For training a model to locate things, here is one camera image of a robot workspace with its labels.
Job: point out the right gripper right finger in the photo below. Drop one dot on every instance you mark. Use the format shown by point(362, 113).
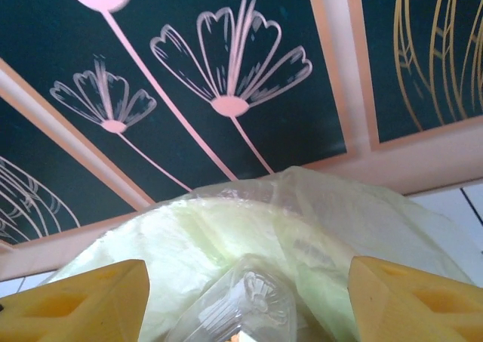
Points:
point(415, 308)

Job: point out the cola bottle red label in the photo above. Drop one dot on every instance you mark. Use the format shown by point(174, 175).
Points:
point(256, 300)

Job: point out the translucent plastic bin liner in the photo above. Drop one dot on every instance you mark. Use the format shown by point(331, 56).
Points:
point(226, 225)

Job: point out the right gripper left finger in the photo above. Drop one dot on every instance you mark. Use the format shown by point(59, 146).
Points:
point(75, 312)

